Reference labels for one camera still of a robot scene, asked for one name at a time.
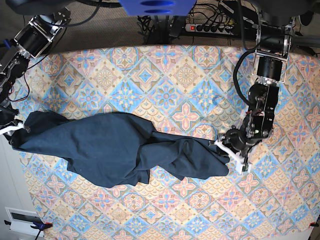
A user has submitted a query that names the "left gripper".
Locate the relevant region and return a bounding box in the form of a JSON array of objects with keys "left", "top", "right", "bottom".
[{"left": 215, "top": 128, "right": 260, "bottom": 162}]

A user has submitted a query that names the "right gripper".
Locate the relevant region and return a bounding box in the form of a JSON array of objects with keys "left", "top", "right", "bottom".
[{"left": 0, "top": 104, "right": 31, "bottom": 149}]

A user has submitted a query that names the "dark blue t-shirt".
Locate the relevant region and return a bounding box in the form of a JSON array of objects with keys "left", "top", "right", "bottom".
[{"left": 13, "top": 111, "right": 229, "bottom": 188}]

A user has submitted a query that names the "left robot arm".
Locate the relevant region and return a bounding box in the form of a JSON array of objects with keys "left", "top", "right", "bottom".
[{"left": 215, "top": 0, "right": 294, "bottom": 165}]

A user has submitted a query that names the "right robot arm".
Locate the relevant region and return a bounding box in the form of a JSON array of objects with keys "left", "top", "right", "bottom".
[{"left": 0, "top": 7, "right": 71, "bottom": 141}]

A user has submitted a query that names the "patterned tablecloth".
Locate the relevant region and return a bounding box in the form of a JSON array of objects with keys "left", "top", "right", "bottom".
[{"left": 10, "top": 46, "right": 320, "bottom": 240}]

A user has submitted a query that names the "lower left table clamp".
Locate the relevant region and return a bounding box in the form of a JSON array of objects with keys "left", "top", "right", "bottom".
[{"left": 4, "top": 220, "right": 53, "bottom": 240}]

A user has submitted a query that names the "table clamp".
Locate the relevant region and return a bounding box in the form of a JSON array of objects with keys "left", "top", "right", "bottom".
[
  {"left": 309, "top": 222, "right": 320, "bottom": 228},
  {"left": 4, "top": 220, "right": 53, "bottom": 240}
]

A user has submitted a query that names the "lower right table clamp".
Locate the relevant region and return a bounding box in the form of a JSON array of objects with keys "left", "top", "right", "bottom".
[{"left": 309, "top": 222, "right": 320, "bottom": 228}]

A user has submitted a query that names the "white power strip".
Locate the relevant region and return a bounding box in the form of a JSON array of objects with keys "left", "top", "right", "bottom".
[{"left": 184, "top": 23, "right": 233, "bottom": 35}]

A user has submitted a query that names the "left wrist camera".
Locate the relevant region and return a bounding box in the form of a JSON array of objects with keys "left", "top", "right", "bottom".
[{"left": 242, "top": 162, "right": 252, "bottom": 173}]

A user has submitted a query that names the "white wall outlet box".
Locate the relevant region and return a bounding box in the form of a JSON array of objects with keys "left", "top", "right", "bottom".
[{"left": 5, "top": 207, "right": 41, "bottom": 236}]

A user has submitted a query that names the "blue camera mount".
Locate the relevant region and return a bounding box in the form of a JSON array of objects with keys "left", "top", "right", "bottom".
[{"left": 118, "top": 0, "right": 196, "bottom": 16}]

